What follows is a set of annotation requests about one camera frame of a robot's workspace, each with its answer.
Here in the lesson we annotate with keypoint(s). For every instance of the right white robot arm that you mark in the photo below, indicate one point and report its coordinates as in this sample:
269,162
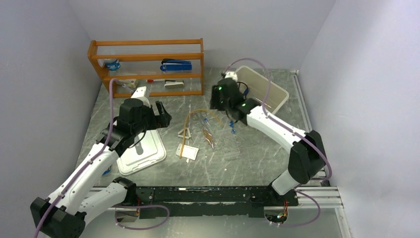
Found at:
306,153

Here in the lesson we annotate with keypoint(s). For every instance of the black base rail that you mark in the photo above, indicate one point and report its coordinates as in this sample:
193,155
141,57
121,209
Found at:
212,201

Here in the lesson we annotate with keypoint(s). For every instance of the small white green box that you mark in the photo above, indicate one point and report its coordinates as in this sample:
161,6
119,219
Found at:
130,83

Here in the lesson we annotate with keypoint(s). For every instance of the beige plastic bin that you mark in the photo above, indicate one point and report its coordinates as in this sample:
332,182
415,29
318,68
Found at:
277,96

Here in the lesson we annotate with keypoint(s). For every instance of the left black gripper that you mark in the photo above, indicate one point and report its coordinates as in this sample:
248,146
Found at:
161,120

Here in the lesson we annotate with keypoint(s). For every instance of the orange wooden shelf rack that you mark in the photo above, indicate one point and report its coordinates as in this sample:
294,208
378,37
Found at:
141,60

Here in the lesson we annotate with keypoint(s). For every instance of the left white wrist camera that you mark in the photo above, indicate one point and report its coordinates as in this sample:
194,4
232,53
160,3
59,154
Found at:
140,93

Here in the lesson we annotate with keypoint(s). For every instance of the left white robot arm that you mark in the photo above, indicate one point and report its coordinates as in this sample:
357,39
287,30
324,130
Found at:
63,214

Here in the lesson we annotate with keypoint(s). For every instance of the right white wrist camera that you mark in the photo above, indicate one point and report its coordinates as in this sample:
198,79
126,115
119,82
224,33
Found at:
230,74

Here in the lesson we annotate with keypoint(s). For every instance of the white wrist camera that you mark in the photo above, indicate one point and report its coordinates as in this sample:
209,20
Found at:
140,93
230,74

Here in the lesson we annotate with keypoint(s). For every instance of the red white marker pen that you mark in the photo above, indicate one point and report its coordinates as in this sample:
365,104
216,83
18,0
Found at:
155,80

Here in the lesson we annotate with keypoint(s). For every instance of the blue yellow small object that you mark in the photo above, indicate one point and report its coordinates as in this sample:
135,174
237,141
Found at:
106,171

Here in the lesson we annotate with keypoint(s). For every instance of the black metal ring stand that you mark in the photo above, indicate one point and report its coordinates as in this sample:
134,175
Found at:
243,88

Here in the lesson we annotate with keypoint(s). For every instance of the small blue clip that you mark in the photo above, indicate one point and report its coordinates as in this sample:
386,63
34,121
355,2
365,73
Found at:
231,124

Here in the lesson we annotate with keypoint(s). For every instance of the white plastic container lid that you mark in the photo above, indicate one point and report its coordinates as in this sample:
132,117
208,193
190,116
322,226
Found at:
148,152

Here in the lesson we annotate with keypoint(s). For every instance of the clear cylinder blue base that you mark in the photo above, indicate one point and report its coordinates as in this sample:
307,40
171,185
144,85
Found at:
256,97

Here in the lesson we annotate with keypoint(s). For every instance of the blue stapler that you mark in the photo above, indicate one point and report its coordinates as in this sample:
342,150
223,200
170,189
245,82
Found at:
175,65

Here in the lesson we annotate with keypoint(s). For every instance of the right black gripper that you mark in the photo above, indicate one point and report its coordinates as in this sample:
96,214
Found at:
214,101

